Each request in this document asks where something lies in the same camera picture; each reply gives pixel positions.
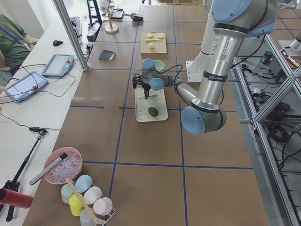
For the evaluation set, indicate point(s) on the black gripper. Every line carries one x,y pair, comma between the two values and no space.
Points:
146,87

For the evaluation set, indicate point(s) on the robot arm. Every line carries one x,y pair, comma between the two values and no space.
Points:
234,20

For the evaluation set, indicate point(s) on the light green bowl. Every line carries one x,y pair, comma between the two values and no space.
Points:
159,65

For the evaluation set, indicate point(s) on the pink bowl with ice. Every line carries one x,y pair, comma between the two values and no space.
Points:
69,167

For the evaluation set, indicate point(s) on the white bear tray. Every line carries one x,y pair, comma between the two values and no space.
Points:
156,99

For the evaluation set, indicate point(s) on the bamboo cutting board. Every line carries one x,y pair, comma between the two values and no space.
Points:
160,46

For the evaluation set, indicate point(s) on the yellow sponge cloth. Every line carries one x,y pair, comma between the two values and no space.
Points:
112,57

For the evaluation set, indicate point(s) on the yellow plastic knife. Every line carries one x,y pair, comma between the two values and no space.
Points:
149,40

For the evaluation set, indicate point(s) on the lemon slice front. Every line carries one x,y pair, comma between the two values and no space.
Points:
150,35

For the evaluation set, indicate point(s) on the grey folded cloth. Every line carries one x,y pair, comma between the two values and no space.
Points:
105,55

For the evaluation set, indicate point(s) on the wooden mug tree stand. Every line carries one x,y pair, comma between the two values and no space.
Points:
110,28

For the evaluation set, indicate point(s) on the metal scoop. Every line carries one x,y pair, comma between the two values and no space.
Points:
134,16

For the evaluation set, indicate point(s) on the blue teach pendant far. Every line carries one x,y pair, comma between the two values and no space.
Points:
58,66

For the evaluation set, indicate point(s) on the blue teach pendant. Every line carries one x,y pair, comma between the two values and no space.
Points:
58,66
26,87

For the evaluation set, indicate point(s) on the black keyboard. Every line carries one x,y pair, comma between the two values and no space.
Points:
77,23

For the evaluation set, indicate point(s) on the black computer mouse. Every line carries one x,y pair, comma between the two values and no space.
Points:
57,43

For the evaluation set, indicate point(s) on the metal muddler rod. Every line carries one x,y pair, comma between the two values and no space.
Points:
40,175

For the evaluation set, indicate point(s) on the blue teach pendant near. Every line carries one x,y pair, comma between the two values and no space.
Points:
26,87

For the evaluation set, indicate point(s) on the cup rack with cups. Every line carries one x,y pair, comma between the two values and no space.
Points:
86,200

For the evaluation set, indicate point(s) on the person in green shirt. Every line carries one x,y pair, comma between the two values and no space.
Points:
15,44

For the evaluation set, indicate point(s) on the black tripod stick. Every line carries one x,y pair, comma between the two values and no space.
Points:
14,184

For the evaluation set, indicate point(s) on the red bottle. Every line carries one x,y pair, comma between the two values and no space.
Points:
13,198

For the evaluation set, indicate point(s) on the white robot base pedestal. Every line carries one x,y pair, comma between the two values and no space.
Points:
196,67

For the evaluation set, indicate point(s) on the aluminium frame post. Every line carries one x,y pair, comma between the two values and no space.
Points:
64,16

